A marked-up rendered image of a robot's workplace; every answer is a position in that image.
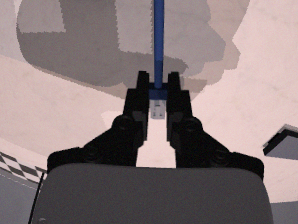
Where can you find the dark blue cable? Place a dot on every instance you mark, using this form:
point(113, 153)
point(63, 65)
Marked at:
point(158, 42)

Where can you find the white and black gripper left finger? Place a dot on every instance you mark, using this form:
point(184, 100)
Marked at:
point(114, 146)

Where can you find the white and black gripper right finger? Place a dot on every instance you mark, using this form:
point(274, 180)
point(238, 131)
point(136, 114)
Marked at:
point(198, 148)

